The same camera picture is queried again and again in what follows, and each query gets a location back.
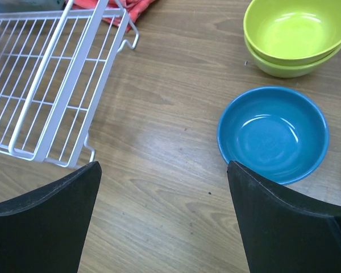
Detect lime green bowl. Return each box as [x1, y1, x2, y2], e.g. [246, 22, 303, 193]
[244, 37, 341, 78]
[243, 0, 341, 65]

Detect red white tie-dye towel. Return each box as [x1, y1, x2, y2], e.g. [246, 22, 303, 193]
[72, 0, 154, 32]

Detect white wire dish rack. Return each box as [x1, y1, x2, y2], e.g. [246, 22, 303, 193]
[0, 1, 137, 168]

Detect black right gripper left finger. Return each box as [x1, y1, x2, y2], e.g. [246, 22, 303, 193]
[0, 162, 102, 272]

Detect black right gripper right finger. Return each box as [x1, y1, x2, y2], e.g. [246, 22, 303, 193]
[227, 161, 341, 272]

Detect blue bowl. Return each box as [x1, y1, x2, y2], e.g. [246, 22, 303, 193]
[217, 86, 330, 185]

